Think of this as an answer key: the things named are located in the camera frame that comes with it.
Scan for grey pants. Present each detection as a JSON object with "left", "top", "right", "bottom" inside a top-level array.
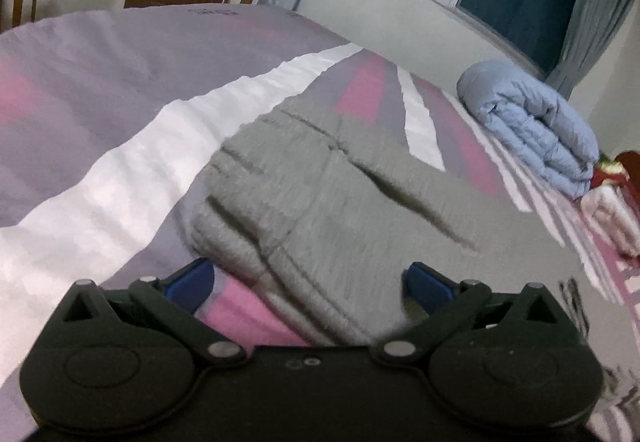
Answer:
[{"left": 190, "top": 98, "right": 582, "bottom": 344}]

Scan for folded white pink blanket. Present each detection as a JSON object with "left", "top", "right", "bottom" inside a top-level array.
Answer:
[{"left": 579, "top": 184, "right": 639, "bottom": 258}]

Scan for striped pink grey bed sheet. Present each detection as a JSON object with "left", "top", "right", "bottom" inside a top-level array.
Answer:
[{"left": 1, "top": 4, "right": 639, "bottom": 441}]

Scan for folded light blue duvet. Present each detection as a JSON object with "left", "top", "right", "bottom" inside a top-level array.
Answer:
[{"left": 457, "top": 60, "right": 600, "bottom": 199}]

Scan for red patterned folded blanket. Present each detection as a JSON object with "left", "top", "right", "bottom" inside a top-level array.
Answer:
[{"left": 590, "top": 151, "right": 640, "bottom": 207}]

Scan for right grey curtain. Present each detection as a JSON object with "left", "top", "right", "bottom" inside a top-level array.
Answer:
[{"left": 546, "top": 0, "right": 634, "bottom": 99}]

